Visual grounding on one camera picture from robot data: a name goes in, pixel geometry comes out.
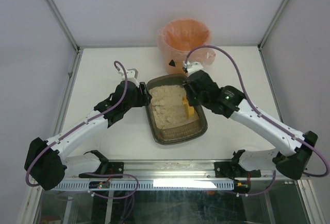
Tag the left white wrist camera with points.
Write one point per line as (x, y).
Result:
(131, 75)

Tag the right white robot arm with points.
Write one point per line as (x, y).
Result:
(291, 151)

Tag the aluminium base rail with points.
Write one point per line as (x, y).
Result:
(165, 168)

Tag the aluminium frame post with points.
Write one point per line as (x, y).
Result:
(272, 24)
(62, 24)

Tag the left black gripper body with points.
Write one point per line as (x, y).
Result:
(143, 93)

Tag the yellow litter scoop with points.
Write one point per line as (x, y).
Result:
(189, 110)

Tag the right aluminium frame post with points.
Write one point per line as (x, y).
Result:
(272, 24)

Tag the pink plastic bin liner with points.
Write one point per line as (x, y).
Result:
(180, 36)

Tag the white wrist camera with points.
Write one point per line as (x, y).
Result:
(131, 75)
(192, 67)

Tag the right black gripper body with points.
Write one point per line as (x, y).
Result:
(190, 90)

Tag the white slotted cable duct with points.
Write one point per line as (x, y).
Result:
(146, 185)

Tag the beige cat litter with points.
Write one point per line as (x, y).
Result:
(167, 107)

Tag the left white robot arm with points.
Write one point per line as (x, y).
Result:
(49, 161)

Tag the orange trash bin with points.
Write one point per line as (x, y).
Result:
(174, 63)

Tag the left aluminium frame post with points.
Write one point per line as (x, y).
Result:
(62, 24)

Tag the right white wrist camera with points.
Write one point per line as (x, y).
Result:
(192, 67)

